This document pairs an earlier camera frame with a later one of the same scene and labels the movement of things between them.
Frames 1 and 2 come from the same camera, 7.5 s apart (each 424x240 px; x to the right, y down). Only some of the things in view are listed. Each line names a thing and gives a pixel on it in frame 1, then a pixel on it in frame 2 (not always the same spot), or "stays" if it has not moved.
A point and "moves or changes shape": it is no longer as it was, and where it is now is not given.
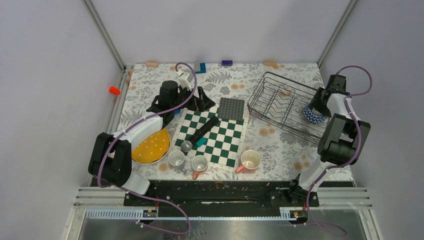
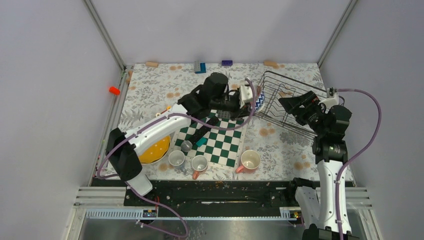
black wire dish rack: x=280 y=102 stays
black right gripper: x=315 y=102 to x=309 y=100
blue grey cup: x=177 y=158 stays
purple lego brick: x=227 y=62 stays
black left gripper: x=200 y=104 to x=238 y=109
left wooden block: x=151 y=64 stays
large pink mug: x=250 y=160 stays
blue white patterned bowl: x=313 y=115 moves or changes shape
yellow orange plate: x=152 y=148 stays
